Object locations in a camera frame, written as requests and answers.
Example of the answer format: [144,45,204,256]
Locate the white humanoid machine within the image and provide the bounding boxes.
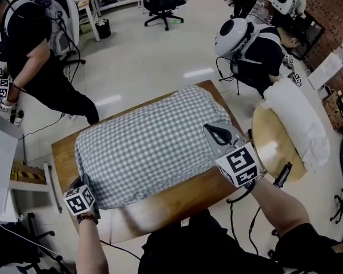
[216,17,304,96]

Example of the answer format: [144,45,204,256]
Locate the grey backpack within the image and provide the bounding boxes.
[34,0,80,58]

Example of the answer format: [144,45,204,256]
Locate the black waste bin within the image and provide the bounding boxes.
[94,18,111,39]

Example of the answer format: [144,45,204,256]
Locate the yellow black striped box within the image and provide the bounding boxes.
[10,164,46,184]

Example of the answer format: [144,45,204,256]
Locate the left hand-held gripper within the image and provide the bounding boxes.
[63,173,101,219]

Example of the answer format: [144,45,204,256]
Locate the black mesh chair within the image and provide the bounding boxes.
[0,212,72,274]

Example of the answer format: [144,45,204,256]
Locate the person's black clothing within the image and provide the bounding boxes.
[137,209,343,274]

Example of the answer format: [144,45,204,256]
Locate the white pillow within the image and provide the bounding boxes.
[260,77,331,173]

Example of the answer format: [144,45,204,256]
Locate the white desk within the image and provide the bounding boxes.
[77,0,101,42]

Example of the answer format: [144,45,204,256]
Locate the white round backpack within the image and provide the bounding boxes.
[270,0,297,14]
[214,17,260,59]

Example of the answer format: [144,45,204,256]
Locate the white side table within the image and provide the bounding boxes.
[10,161,63,213]

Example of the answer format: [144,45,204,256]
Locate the black device on cable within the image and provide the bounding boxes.
[273,162,293,188]

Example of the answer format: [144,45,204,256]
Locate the grey checked pillowcase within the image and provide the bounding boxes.
[74,84,232,210]

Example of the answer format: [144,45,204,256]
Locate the person's right forearm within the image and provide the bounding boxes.
[250,177,311,239]

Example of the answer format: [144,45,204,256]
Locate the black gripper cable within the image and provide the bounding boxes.
[99,240,141,261]
[226,181,278,256]

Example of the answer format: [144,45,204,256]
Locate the person's left forearm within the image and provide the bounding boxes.
[75,220,109,274]

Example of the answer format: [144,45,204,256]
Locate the silver wristwatch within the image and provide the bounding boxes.
[242,171,266,190]

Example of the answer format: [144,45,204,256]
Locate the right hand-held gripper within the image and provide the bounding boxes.
[202,123,261,187]

